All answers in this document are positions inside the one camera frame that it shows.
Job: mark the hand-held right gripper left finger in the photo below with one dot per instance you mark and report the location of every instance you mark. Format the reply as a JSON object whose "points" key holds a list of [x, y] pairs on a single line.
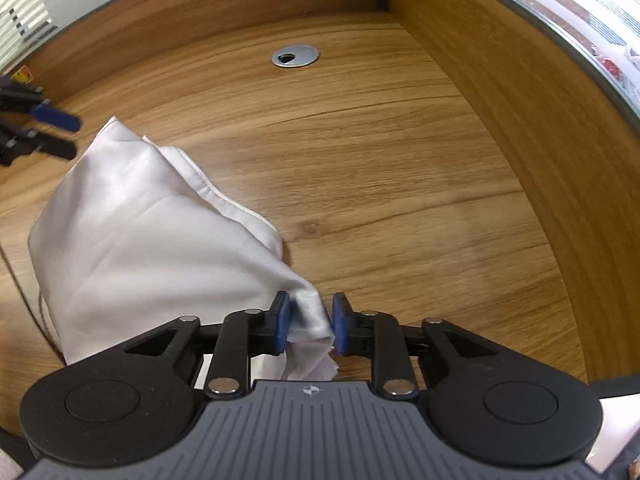
{"points": [[282, 325]]}

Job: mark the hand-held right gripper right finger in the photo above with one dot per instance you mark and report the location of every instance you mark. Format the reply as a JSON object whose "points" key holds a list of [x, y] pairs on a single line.
{"points": [[341, 327]]}

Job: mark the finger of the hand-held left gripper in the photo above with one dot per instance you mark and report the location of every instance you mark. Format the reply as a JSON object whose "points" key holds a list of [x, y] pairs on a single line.
{"points": [[55, 147], [55, 116]]}

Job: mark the white short-sleeved shirt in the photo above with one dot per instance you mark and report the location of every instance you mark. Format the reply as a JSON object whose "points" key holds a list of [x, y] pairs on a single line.
{"points": [[150, 240]]}

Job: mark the red and yellow sticker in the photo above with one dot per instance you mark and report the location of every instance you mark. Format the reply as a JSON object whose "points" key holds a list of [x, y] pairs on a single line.
{"points": [[22, 76]]}

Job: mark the person's white clothing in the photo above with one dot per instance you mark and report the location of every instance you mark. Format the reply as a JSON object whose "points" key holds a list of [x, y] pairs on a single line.
{"points": [[620, 425]]}

